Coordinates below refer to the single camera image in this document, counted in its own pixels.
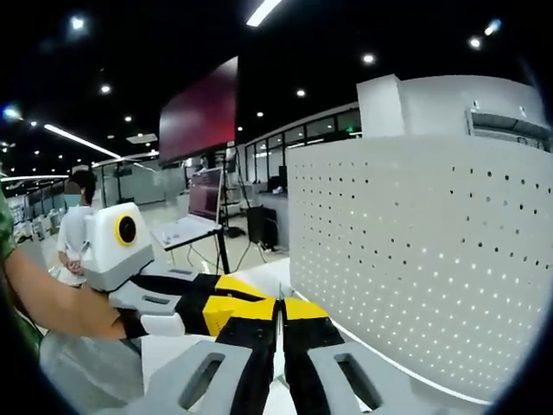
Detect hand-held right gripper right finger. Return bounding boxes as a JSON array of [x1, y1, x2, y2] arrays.
[[281, 297, 437, 415]]

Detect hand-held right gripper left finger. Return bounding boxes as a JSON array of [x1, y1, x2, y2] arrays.
[[92, 297, 280, 415]]

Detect green hook assembly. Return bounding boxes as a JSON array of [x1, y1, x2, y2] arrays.
[[277, 281, 286, 334]]

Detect white perforated mounting plate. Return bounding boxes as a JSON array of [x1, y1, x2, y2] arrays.
[[285, 131, 553, 405]]

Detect person's left hand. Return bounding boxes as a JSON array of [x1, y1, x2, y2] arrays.
[[86, 293, 130, 342]]

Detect black laptop stand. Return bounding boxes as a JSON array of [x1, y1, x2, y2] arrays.
[[163, 222, 232, 278]]

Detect white laptop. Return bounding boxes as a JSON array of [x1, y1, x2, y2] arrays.
[[151, 168, 225, 251]]

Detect black equipment case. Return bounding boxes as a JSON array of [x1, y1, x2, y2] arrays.
[[246, 206, 278, 252]]

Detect grey mesh office chair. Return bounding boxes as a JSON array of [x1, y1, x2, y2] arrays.
[[38, 329, 146, 412]]

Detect long ceiling light strip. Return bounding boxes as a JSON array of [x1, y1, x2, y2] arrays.
[[42, 123, 122, 160], [245, 0, 284, 28]]

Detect grey background desk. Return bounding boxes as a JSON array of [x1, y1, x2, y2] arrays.
[[258, 189, 291, 254]]

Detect round ceiling spotlights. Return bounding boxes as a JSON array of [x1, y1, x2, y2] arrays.
[[68, 15, 505, 144]]

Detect grey metal shelf rack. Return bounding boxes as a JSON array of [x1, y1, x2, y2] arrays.
[[464, 99, 553, 153]]

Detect large red wall screen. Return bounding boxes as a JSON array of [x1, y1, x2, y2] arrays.
[[158, 55, 239, 164]]

